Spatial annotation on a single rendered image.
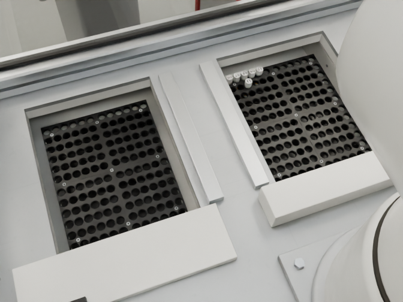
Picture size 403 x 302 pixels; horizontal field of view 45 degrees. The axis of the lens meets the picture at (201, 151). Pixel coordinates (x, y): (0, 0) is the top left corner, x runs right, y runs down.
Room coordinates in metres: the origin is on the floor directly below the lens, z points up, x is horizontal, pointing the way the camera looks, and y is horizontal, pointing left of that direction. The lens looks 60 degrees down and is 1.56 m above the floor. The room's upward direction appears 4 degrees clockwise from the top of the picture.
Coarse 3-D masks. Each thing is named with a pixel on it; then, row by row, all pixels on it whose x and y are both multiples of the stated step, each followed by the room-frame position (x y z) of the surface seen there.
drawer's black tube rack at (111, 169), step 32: (96, 128) 0.41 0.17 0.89; (128, 128) 0.41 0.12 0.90; (64, 160) 0.34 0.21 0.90; (96, 160) 0.35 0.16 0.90; (128, 160) 0.35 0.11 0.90; (160, 160) 0.36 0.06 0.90; (64, 192) 0.30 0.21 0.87; (96, 192) 0.29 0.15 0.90; (128, 192) 0.30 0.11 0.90; (160, 192) 0.30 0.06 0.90; (64, 224) 0.24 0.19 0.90; (96, 224) 0.24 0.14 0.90; (128, 224) 0.25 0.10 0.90
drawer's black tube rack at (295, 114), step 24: (288, 72) 0.55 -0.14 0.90; (312, 72) 0.55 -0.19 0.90; (240, 96) 0.49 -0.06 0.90; (264, 96) 0.49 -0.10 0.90; (288, 96) 0.50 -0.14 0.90; (312, 96) 0.50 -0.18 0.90; (336, 96) 0.51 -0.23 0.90; (264, 120) 0.46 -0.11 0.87; (288, 120) 0.45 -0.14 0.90; (312, 120) 0.45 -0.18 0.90; (336, 120) 0.45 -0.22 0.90; (264, 144) 0.40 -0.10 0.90; (288, 144) 0.42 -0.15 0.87; (312, 144) 0.40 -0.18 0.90; (336, 144) 0.41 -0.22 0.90; (288, 168) 0.37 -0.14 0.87; (312, 168) 0.36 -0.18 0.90
